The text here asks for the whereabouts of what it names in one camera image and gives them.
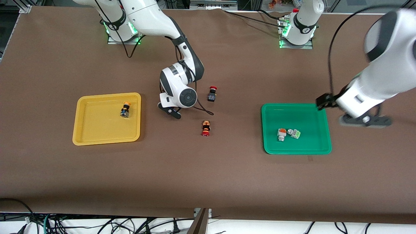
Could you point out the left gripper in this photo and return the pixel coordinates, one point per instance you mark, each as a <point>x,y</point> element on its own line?
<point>326,101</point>

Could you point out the yellow push button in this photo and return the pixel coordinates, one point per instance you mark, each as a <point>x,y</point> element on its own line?
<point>125,110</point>

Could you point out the green button white block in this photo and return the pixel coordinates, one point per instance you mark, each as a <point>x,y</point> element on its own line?
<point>294,133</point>

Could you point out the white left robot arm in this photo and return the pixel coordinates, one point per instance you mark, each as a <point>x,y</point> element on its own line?
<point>390,71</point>

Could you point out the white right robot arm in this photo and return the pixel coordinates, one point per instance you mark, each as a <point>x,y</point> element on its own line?
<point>146,16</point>

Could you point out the green plastic tray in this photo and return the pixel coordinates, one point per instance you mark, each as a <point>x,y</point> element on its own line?
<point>302,117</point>

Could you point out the red button blue base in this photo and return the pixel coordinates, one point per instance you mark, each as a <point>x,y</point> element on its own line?
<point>212,94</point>

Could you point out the red button orange base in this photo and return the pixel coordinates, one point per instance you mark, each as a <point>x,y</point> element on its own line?
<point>205,128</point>

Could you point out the yellow plastic tray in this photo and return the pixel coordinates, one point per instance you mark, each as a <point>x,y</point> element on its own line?
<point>100,123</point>

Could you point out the brown table cover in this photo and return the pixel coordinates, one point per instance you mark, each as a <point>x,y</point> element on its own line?
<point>208,172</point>

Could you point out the orange red small parts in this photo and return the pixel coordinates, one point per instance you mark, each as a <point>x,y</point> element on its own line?
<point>279,2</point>

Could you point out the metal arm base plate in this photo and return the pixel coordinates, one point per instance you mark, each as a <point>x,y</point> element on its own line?
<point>112,40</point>
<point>304,46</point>

